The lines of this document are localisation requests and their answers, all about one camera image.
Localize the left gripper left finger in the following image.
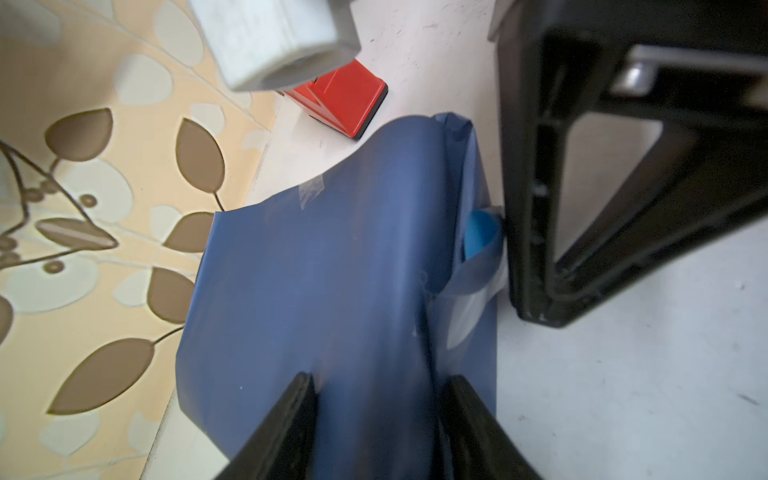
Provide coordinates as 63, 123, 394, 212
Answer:
217, 372, 317, 480

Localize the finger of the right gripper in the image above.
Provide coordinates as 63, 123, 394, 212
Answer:
489, 1, 767, 328

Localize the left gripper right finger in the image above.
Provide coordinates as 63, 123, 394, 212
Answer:
440, 375, 540, 479

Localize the light blue wrapping paper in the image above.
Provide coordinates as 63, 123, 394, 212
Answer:
176, 113, 507, 479

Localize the red tape dispenser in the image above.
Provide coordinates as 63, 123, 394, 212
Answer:
278, 60, 389, 141

